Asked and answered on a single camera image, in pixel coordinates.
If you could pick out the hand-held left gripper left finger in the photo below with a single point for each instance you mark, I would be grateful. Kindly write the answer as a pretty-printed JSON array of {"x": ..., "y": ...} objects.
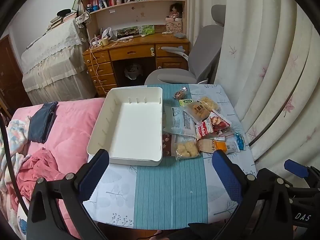
[{"x": 92, "y": 176}]

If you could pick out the blue snack packet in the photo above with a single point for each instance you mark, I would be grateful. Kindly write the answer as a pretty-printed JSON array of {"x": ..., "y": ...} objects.
[{"x": 240, "y": 141}]

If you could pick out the black round object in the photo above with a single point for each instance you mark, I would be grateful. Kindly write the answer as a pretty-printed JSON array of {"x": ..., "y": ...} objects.
[{"x": 63, "y": 12}]

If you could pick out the red cookie packet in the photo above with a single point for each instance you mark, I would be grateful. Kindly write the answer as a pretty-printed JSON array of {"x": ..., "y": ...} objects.
[{"x": 204, "y": 129}]

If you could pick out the white plastic bag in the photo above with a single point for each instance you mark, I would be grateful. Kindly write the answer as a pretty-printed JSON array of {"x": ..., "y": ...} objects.
[{"x": 107, "y": 32}]

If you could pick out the teal white printed tablecloth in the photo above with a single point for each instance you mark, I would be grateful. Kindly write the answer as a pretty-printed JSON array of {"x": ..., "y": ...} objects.
[{"x": 170, "y": 192}]

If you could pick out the wooden bookshelf hutch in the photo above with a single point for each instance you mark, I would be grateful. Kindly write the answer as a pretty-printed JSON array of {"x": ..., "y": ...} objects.
[{"x": 140, "y": 8}]

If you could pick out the orange snack packet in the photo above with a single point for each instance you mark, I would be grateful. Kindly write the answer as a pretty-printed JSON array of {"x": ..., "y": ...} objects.
[{"x": 212, "y": 145}]

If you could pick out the small white snack packet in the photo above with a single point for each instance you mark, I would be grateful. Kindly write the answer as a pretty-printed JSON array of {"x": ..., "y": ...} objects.
[{"x": 232, "y": 146}]

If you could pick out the pink quilt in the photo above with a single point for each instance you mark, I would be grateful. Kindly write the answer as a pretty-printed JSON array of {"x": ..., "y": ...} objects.
[{"x": 72, "y": 130}]

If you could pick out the grey plastic bag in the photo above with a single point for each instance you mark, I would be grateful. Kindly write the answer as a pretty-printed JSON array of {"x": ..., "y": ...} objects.
[{"x": 132, "y": 71}]

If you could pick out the nut cake in clear wrapper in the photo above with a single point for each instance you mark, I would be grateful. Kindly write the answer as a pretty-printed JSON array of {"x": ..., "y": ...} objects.
[{"x": 180, "y": 94}]

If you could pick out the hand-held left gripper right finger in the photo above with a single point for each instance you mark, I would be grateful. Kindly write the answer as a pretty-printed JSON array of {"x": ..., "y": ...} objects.
[{"x": 227, "y": 177}]

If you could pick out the stack of books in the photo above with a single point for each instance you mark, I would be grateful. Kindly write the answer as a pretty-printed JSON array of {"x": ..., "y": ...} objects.
[{"x": 56, "y": 22}]

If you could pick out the chocolate cake red-strip wrapper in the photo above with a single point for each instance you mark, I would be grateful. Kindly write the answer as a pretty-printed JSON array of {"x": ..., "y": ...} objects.
[{"x": 217, "y": 120}]

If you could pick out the printed beige box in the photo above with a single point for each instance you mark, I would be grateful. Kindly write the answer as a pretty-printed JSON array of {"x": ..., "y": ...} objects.
[{"x": 173, "y": 26}]

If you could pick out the dark printed packet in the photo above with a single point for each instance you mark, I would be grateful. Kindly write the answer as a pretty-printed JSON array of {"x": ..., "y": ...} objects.
[{"x": 128, "y": 33}]

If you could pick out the white handheld device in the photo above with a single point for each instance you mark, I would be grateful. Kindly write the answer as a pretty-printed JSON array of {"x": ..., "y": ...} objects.
[{"x": 127, "y": 39}]

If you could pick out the pastel floral blanket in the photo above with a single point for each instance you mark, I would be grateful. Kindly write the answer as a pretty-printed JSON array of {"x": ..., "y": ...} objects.
[{"x": 15, "y": 132}]

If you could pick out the green plastic bag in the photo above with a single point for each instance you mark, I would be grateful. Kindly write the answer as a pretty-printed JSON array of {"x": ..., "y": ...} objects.
[{"x": 148, "y": 29}]

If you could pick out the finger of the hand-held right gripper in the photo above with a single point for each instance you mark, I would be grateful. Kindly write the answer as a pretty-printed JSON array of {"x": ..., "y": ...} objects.
[{"x": 296, "y": 168}]

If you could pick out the grey pouch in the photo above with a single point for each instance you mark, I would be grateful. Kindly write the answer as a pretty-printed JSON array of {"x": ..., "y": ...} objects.
[{"x": 180, "y": 35}]

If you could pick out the clear packet yellow cookies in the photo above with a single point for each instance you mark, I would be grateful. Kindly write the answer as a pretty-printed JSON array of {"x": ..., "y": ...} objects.
[{"x": 186, "y": 150}]

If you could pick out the lace-covered piano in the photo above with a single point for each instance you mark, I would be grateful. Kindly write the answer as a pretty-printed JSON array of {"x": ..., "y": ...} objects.
[{"x": 55, "y": 62}]

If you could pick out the grey office chair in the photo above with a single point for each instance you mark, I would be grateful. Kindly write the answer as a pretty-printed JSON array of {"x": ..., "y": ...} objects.
[{"x": 205, "y": 52}]

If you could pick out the flaky pastry clear packet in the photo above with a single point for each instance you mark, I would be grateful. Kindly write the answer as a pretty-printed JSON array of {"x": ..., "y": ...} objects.
[{"x": 212, "y": 103}]

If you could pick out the white plastic storage tray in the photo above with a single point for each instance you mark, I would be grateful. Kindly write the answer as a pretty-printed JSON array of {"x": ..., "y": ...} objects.
[{"x": 132, "y": 120}]

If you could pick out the pink fleece garment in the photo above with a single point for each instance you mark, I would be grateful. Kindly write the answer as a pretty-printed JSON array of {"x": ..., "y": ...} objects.
[{"x": 37, "y": 170}]

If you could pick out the navy folded cloth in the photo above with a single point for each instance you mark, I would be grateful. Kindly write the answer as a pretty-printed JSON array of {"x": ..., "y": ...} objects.
[{"x": 42, "y": 122}]

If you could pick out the yellow pastry packet orange label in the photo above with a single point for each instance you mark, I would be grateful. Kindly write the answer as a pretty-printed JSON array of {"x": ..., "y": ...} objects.
[{"x": 197, "y": 110}]

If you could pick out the large white blue packet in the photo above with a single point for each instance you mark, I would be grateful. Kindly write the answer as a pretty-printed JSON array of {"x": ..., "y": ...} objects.
[{"x": 178, "y": 122}]

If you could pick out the green snack packet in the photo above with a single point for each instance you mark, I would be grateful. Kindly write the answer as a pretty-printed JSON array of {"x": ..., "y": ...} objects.
[{"x": 185, "y": 102}]

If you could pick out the floral fabric bag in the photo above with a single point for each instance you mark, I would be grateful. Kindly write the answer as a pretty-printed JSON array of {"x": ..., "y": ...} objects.
[{"x": 83, "y": 18}]

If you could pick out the yellow mug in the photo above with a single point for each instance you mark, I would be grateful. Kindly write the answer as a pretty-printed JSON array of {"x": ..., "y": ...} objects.
[{"x": 105, "y": 41}]

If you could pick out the wooden desk with drawers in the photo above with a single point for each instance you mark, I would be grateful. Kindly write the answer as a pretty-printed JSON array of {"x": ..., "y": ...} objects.
[{"x": 135, "y": 52}]

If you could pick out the brown-haired doll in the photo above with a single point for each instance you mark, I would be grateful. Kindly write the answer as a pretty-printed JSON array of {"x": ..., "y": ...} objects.
[{"x": 175, "y": 11}]

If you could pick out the cream floral curtain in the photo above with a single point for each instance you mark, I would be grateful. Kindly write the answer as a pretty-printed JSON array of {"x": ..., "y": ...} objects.
[{"x": 262, "y": 55}]

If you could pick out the brown patterned snack packet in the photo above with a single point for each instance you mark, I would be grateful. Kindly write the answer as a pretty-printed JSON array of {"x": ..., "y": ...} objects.
[{"x": 167, "y": 145}]

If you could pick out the brown wooden door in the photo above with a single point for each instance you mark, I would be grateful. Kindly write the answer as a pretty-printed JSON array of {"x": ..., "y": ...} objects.
[{"x": 7, "y": 67}]

